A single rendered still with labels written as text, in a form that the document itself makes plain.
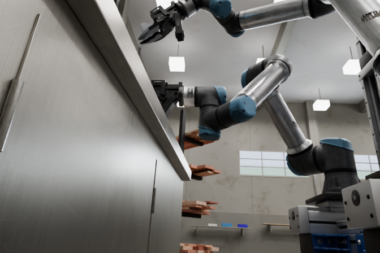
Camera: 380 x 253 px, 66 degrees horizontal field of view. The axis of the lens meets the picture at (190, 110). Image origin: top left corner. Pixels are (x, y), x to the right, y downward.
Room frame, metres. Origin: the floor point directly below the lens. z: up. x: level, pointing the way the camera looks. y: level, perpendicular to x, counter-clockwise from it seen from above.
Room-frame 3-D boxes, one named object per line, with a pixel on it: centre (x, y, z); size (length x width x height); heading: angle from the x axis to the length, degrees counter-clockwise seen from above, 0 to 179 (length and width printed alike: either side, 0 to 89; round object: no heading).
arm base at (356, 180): (1.14, -0.60, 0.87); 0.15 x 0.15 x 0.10
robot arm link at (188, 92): (0.93, 0.01, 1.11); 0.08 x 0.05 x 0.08; 173
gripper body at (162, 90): (0.95, 0.09, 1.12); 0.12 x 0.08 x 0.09; 83
